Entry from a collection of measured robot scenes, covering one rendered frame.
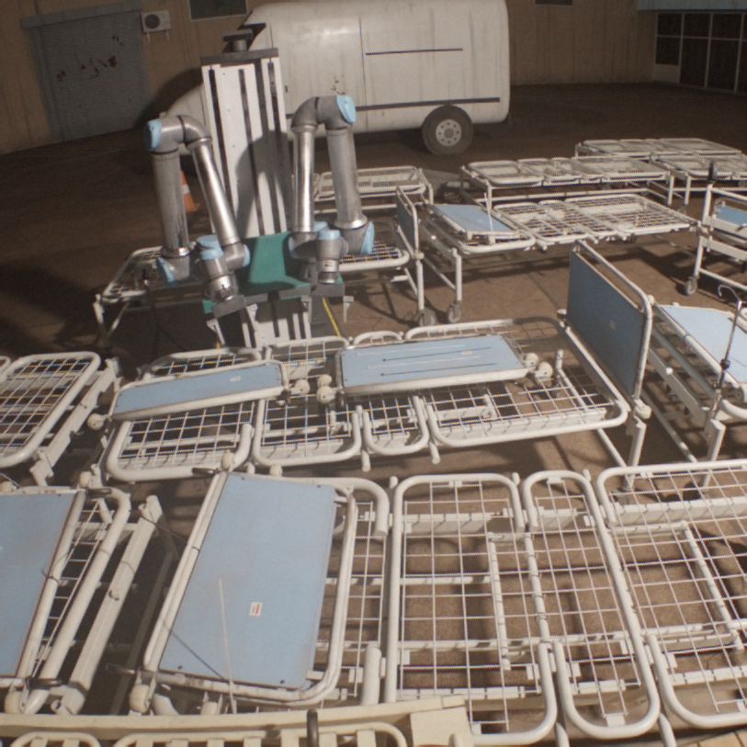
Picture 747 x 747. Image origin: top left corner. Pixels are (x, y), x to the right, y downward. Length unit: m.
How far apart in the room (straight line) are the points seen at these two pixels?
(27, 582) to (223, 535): 0.59
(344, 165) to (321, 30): 6.72
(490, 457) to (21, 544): 1.95
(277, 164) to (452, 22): 7.10
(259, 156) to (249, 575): 1.92
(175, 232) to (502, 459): 1.75
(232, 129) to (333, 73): 6.43
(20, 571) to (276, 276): 1.78
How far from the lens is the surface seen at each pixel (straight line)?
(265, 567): 1.63
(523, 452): 2.85
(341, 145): 2.55
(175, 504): 2.79
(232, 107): 2.85
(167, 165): 2.52
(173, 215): 2.60
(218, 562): 1.65
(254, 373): 2.52
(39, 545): 1.98
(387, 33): 9.40
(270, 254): 2.91
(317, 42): 9.20
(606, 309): 2.46
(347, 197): 2.64
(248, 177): 2.90
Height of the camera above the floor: 1.76
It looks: 30 degrees down
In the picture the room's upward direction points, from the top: 4 degrees counter-clockwise
